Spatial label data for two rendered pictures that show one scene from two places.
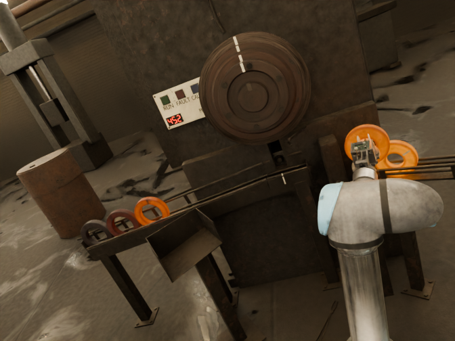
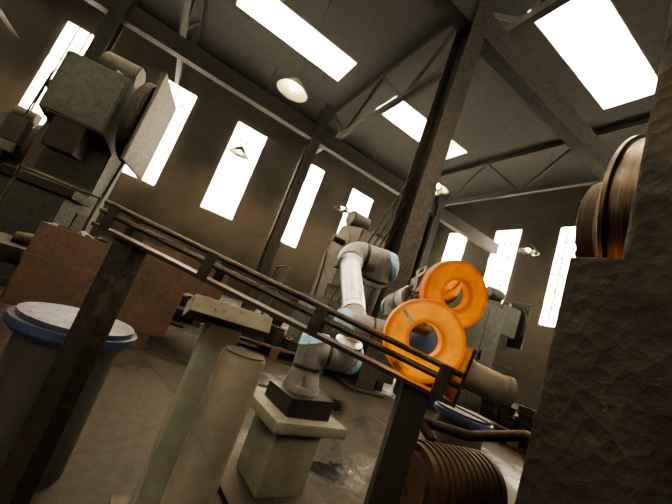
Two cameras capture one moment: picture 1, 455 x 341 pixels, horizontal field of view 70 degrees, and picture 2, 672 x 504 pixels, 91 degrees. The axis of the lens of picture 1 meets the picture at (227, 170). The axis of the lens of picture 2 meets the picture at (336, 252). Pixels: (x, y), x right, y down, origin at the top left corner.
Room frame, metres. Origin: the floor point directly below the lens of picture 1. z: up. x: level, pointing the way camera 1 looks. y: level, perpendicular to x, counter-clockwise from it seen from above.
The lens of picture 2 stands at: (1.45, -1.22, 0.69)
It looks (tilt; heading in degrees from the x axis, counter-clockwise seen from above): 10 degrees up; 138
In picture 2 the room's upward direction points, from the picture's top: 20 degrees clockwise
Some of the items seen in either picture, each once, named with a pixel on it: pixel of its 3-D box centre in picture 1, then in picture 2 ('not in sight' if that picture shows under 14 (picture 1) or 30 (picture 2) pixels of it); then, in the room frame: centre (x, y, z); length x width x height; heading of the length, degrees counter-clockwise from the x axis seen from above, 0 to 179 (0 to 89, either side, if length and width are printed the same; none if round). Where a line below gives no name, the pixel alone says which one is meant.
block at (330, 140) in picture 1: (332, 162); not in sight; (1.35, -0.47, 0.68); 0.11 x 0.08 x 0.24; 165
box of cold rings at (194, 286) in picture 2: not in sight; (174, 283); (-2.95, 0.31, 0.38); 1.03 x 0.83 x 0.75; 78
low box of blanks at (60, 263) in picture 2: not in sight; (105, 283); (-1.50, -0.65, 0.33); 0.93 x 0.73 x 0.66; 82
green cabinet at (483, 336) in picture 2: not in sight; (462, 355); (-0.49, 3.27, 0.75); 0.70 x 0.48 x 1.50; 75
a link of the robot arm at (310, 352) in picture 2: not in sight; (313, 348); (0.44, -0.25, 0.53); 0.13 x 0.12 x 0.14; 59
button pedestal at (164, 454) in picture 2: not in sight; (191, 405); (0.51, -0.70, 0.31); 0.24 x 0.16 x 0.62; 75
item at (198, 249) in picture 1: (210, 290); not in sight; (1.24, 0.29, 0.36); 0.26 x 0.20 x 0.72; 110
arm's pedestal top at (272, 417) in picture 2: not in sight; (292, 411); (0.44, -0.25, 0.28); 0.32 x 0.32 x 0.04; 82
